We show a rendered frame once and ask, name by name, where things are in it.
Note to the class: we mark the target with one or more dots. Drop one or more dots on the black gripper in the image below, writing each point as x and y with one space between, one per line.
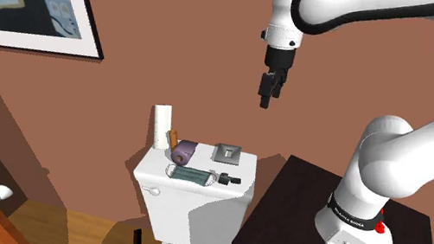
280 58

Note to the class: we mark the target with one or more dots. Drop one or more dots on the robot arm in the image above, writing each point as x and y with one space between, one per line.
392 156

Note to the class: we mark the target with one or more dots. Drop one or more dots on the grey square dish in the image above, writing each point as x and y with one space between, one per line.
227 154

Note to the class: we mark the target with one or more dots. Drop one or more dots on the small black nozzle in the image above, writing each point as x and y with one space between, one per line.
229 178

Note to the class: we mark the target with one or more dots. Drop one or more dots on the purple toilet paper roll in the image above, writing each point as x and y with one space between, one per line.
184 152

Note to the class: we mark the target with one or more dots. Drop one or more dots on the brown wooden stick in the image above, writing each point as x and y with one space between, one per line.
174 139

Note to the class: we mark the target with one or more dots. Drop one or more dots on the white paper roll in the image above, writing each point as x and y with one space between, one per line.
162 125

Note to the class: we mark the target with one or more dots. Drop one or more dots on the teal face mask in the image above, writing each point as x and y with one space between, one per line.
191 175

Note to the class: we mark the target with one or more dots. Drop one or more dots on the white toilet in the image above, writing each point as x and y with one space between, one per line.
196 218

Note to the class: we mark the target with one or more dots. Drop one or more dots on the framed wall picture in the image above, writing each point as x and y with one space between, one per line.
22 23

